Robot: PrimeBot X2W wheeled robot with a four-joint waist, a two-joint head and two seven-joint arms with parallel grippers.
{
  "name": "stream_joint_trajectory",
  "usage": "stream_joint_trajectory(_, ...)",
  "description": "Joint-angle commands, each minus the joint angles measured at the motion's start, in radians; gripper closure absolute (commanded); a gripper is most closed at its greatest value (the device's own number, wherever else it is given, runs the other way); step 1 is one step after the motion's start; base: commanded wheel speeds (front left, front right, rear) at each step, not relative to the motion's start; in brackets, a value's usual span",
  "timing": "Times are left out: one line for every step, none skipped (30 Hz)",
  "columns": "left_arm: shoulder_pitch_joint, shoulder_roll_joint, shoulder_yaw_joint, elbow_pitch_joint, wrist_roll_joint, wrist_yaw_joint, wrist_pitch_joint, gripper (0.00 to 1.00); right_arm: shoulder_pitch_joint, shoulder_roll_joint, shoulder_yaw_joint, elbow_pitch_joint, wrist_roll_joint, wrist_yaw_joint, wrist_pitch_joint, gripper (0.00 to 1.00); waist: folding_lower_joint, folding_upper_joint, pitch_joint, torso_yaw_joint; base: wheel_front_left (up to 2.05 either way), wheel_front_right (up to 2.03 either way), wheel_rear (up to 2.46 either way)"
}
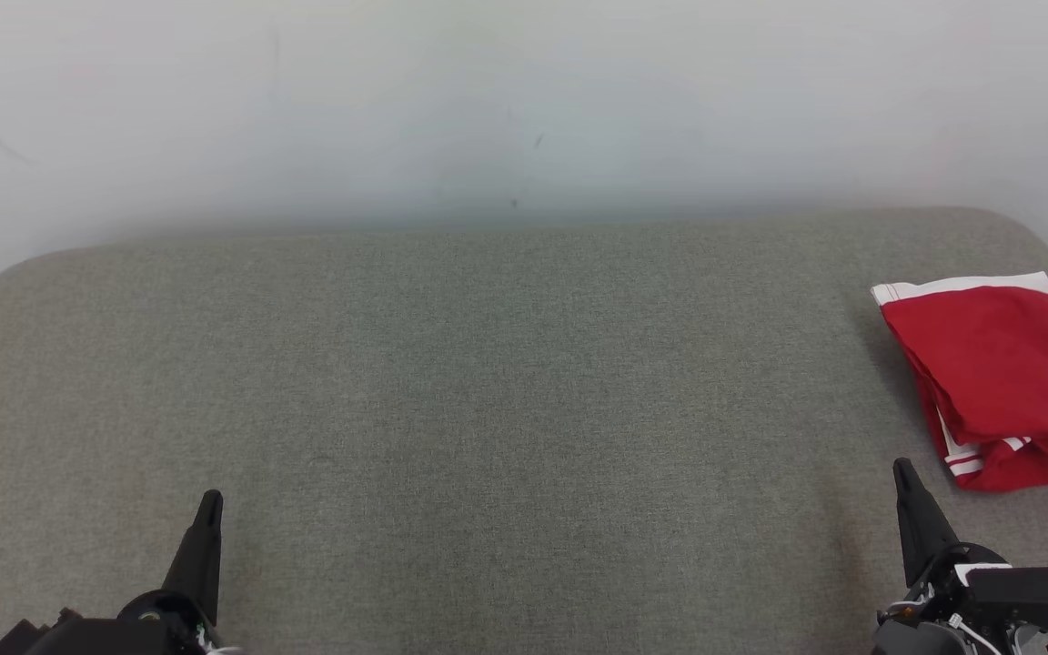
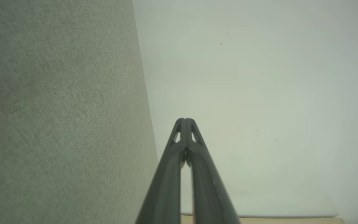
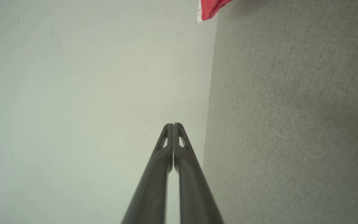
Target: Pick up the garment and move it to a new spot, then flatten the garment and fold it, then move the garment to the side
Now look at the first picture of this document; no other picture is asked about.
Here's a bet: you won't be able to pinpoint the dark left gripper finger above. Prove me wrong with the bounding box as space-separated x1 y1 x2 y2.
162 489 225 629

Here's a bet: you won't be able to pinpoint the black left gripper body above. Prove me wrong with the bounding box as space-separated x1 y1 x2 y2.
0 589 220 655

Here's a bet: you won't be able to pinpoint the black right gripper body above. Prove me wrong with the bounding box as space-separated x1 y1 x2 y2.
874 543 1048 655

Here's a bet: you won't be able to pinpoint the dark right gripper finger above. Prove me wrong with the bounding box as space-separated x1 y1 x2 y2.
892 458 960 588

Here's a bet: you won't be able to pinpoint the red jersey shirt white sleeves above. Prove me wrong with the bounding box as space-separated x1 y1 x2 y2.
920 318 1048 493

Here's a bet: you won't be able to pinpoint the red shorts white waistband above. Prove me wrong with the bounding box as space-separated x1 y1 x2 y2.
870 271 1048 467

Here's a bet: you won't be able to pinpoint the grey fabric sofa cushion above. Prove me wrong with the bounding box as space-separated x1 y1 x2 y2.
0 207 1048 655

